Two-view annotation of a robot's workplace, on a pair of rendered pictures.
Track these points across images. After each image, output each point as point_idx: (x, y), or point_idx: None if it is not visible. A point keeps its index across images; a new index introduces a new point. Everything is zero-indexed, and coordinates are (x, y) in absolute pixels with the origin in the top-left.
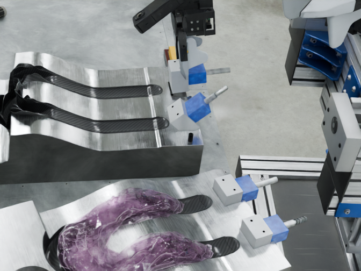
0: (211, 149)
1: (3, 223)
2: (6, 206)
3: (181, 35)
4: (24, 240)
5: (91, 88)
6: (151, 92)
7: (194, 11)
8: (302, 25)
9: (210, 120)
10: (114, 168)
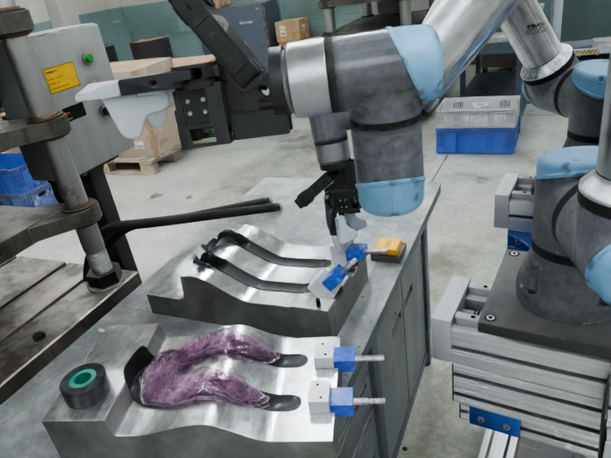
0: (362, 325)
1: (125, 334)
2: (175, 333)
3: (327, 211)
4: (126, 349)
5: (277, 257)
6: (321, 265)
7: (341, 190)
8: (505, 224)
9: (380, 301)
10: (259, 320)
